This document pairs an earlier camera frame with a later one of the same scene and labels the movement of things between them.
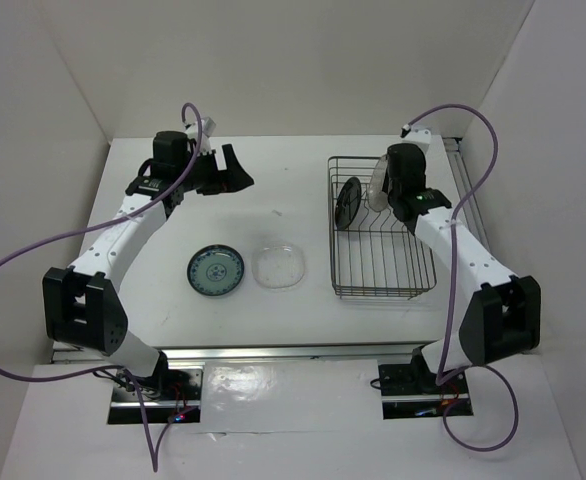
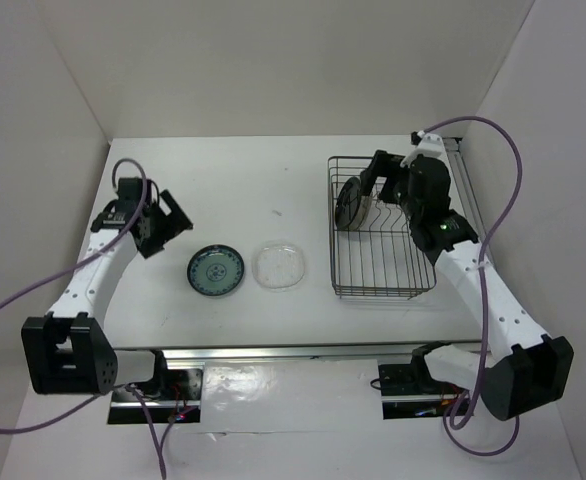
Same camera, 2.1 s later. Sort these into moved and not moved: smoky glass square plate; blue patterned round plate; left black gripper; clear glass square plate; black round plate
Moved: left black gripper; smoky glass square plate
Not moved: clear glass square plate; black round plate; blue patterned round plate
